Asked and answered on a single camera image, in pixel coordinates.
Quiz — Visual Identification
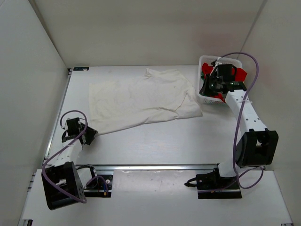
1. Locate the white t shirt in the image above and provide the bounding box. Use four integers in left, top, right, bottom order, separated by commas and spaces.
89, 68, 202, 134

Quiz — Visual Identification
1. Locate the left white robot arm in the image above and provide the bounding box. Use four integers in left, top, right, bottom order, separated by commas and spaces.
42, 118, 99, 210

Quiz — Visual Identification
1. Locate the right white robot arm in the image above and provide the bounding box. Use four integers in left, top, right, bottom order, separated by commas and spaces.
199, 62, 279, 188

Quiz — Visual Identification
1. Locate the green t shirt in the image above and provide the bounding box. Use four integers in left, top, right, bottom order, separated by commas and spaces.
201, 72, 206, 81

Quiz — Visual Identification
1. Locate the red t shirt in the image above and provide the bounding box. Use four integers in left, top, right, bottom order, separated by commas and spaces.
199, 63, 247, 101

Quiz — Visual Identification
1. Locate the white plastic basket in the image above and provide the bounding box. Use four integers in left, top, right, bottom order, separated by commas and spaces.
195, 55, 243, 105

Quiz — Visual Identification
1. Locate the dark blue label sticker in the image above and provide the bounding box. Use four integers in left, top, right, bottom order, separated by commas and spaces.
73, 67, 89, 71

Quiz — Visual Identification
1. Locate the aluminium rail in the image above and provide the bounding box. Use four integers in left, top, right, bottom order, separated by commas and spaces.
94, 164, 219, 171

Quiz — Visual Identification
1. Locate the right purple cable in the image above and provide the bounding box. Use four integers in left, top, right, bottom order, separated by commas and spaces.
211, 52, 264, 191

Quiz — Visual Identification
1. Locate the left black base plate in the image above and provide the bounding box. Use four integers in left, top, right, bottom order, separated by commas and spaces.
84, 174, 113, 198

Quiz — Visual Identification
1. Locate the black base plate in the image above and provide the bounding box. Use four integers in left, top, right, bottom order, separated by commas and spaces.
184, 172, 242, 200
84, 174, 113, 198

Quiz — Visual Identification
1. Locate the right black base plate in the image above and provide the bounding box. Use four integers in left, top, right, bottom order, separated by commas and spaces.
184, 172, 242, 200

